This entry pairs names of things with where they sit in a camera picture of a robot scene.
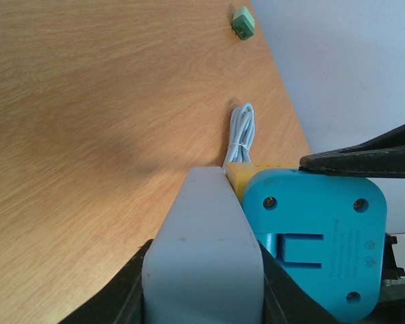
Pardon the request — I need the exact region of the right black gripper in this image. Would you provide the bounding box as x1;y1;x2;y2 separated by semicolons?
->
373;234;405;323

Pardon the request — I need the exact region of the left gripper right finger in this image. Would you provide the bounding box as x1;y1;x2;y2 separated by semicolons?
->
259;244;339;324

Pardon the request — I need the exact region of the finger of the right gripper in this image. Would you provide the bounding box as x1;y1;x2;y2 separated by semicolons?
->
299;124;405;179

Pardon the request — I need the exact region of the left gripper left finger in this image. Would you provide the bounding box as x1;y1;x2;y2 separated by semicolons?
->
61;239;153;324

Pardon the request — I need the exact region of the teal plug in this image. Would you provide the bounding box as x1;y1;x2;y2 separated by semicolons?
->
242;168;387;323

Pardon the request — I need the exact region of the light blue power strip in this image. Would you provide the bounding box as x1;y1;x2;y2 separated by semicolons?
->
142;167;264;323

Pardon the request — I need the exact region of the yellow cube socket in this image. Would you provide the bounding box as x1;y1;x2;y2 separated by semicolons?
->
225;162;297;203

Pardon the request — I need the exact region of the mint green usb charger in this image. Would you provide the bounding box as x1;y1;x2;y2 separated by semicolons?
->
232;6;255;41

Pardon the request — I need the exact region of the light blue cable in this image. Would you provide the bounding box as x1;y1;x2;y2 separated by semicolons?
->
221;103;257;169

